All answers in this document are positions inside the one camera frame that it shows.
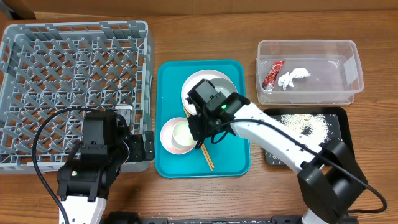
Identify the clear plastic bin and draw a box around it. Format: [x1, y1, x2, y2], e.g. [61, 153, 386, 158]
[256, 40, 364, 105]

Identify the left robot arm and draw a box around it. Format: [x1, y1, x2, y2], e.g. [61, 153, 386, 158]
[57, 110, 155, 223]

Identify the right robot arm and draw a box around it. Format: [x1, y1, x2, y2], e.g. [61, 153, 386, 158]
[187, 79, 367, 223]

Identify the teal plastic tray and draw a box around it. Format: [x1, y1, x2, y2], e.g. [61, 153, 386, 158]
[155, 59, 251, 178]

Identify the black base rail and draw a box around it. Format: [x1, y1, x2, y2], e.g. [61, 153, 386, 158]
[100, 212, 302, 224]

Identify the grey dish rack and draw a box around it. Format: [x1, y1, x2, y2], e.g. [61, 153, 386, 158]
[1, 20, 155, 175]

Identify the white cup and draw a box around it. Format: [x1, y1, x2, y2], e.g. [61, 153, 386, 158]
[172, 121, 195, 150]

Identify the large white plate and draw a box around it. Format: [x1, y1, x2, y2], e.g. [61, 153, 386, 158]
[181, 70, 232, 115]

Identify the white rice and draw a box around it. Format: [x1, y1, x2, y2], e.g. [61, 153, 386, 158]
[272, 114, 330, 143]

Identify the red snack wrapper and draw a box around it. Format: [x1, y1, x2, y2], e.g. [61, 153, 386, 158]
[262, 60, 285, 91]

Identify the black tray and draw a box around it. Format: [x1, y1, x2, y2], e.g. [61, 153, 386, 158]
[264, 107, 354, 151]

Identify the grey bowl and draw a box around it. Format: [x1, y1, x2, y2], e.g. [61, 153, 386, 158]
[210, 78, 237, 97]

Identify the white tissue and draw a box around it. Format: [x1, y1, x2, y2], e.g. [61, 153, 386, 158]
[277, 68, 311, 90]

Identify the brown food piece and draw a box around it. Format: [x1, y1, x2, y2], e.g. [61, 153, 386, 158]
[301, 126, 313, 136]

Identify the wooden chopstick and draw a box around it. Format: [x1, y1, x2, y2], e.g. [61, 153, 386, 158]
[183, 106, 215, 170]
[182, 107, 214, 172]

